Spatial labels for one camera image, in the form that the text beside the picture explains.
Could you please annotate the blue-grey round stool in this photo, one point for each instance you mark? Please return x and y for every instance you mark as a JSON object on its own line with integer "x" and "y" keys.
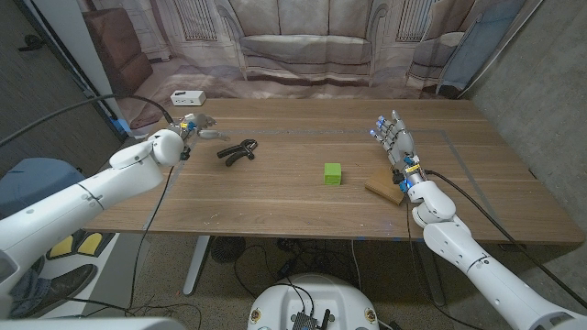
{"x": 36, "y": 179}

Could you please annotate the grey tape outline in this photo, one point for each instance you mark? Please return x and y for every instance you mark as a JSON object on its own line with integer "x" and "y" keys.
{"x": 298, "y": 132}

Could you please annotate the white table leg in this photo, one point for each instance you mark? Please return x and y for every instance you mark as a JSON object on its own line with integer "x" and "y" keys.
{"x": 196, "y": 266}

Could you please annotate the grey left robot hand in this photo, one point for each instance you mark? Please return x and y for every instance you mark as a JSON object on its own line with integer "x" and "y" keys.
{"x": 199, "y": 124}

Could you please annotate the black module with antenna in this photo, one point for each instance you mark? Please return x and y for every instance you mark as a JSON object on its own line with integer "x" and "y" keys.
{"x": 305, "y": 321}

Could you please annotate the black grip strengthener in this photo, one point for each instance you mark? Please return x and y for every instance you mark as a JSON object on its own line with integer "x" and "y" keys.
{"x": 238, "y": 150}

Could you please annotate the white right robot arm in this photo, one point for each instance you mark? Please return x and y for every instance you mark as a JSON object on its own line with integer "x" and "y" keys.
{"x": 481, "y": 266}

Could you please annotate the blue tape piece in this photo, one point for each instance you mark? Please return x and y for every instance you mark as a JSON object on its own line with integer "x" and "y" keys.
{"x": 122, "y": 125}

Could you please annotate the grey table leg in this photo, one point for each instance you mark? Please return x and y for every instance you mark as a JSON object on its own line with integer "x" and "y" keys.
{"x": 430, "y": 275}

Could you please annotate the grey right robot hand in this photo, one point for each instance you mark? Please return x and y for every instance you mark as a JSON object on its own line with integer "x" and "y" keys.
{"x": 402, "y": 146}

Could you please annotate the brown wooden board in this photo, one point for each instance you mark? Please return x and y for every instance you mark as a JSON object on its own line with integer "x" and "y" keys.
{"x": 383, "y": 185}

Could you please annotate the green block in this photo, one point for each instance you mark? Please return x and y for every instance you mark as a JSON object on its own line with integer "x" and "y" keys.
{"x": 332, "y": 175}

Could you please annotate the black round fan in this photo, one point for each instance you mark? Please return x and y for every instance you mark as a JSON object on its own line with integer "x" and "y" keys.
{"x": 228, "y": 249}

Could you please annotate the person in blue jeans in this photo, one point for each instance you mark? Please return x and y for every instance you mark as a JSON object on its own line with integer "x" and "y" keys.
{"x": 59, "y": 286}

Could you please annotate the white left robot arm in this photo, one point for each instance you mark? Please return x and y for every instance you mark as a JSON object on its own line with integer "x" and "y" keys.
{"x": 91, "y": 192}

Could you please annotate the printed sofa room backdrop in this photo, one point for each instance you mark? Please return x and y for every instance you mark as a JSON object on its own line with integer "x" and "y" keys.
{"x": 302, "y": 46}

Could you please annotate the white power strip box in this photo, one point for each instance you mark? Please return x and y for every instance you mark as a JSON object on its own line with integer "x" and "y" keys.
{"x": 187, "y": 97}

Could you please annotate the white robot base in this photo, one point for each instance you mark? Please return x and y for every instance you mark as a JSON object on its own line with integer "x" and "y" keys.
{"x": 312, "y": 293}

